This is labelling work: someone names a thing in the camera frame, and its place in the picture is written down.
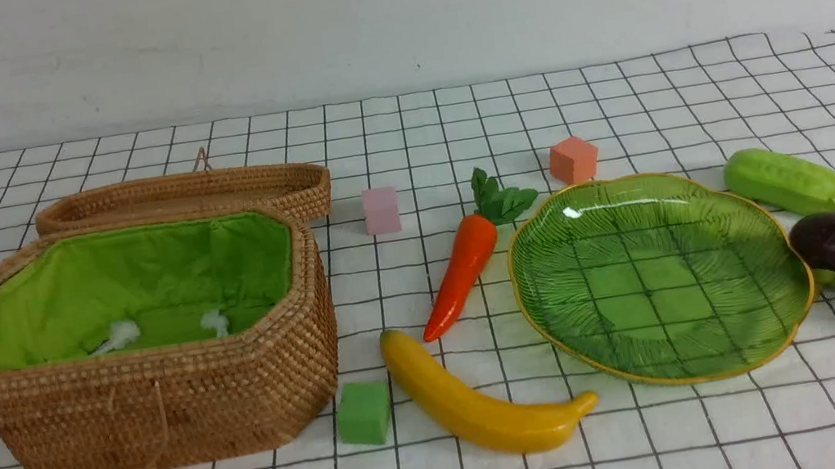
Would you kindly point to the orange toy carrot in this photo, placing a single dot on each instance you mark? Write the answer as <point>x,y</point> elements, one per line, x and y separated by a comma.
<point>473,246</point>

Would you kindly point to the yellow toy banana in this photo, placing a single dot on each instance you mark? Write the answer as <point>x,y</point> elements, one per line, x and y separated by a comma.
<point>473,416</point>

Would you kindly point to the dark purple toy mangosteen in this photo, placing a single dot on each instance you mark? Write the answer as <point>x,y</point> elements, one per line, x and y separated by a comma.
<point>813,238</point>

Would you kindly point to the pink foam cube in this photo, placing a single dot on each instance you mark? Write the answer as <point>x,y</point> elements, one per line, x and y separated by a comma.
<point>381,211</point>

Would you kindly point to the woven wicker basket lid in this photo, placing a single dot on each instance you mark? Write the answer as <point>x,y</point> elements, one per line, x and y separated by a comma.
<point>301,190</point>

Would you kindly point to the orange foam cube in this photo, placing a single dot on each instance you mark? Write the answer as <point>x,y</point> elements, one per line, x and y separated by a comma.
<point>574,161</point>

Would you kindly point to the green foam cube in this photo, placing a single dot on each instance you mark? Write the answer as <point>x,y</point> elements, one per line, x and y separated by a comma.
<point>363,416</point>

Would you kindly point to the white checkered tablecloth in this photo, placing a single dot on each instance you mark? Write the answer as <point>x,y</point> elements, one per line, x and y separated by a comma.
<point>682,111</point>

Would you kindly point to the green glass leaf plate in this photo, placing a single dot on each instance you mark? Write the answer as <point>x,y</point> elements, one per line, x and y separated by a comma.
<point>657,279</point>

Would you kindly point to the woven wicker basket green lining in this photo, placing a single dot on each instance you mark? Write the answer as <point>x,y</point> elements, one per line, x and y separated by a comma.
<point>155,345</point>

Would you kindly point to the green toy cucumber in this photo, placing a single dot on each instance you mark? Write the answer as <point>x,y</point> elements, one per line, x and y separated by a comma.
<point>782,180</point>

